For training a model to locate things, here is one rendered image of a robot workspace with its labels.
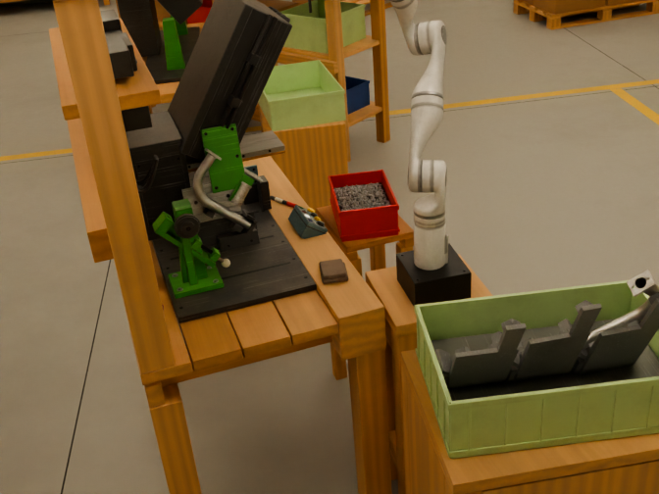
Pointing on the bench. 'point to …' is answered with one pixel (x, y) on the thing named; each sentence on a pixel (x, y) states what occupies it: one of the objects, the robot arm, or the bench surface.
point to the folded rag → (333, 271)
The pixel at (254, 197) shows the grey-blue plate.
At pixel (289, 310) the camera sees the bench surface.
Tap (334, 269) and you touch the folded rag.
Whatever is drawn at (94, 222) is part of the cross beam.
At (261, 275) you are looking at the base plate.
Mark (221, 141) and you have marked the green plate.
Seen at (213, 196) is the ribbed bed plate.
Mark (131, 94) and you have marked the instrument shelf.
